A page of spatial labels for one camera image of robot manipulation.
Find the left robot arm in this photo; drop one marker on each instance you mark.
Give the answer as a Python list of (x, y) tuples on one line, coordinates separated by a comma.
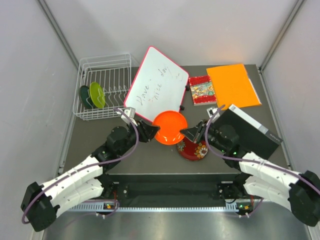
[(43, 203)]

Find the orange plate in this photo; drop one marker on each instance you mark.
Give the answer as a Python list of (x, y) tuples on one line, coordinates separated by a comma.
[(170, 124)]

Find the lime green plate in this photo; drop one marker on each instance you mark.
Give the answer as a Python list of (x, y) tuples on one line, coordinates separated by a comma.
[(97, 95)]

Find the white wire dish rack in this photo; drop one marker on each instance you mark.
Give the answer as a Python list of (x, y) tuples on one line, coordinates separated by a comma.
[(114, 74)]

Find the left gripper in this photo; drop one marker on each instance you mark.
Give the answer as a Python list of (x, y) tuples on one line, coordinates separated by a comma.
[(147, 131)]

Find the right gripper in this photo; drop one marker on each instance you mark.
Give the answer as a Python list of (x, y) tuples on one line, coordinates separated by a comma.
[(195, 133)]

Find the black box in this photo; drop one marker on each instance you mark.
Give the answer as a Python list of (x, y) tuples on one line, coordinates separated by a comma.
[(252, 134)]

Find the pink framed whiteboard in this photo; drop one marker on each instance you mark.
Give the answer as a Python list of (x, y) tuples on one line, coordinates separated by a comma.
[(158, 86)]

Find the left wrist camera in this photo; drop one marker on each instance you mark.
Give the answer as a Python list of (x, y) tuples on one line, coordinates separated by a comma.
[(128, 112)]

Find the red floral plate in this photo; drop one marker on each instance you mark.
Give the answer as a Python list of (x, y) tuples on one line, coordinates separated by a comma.
[(192, 151)]

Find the red patterned paperback book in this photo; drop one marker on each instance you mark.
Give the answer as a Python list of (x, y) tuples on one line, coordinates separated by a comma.
[(202, 90)]

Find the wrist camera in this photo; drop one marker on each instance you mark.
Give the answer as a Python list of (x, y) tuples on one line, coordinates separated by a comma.
[(213, 111), (128, 112)]

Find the grey cable duct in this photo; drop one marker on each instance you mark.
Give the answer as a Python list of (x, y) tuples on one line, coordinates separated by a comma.
[(105, 207)]

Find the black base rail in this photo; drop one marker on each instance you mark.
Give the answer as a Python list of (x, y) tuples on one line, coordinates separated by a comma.
[(175, 190)]

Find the dark green plate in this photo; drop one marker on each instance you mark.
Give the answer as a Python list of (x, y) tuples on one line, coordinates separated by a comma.
[(84, 95)]

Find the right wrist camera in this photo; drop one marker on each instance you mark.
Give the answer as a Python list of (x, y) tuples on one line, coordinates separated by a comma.
[(213, 111)]

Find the orange folder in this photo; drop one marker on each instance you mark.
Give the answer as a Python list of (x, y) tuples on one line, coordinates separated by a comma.
[(233, 86)]

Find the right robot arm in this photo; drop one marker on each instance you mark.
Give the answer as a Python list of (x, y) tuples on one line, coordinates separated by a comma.
[(298, 192)]

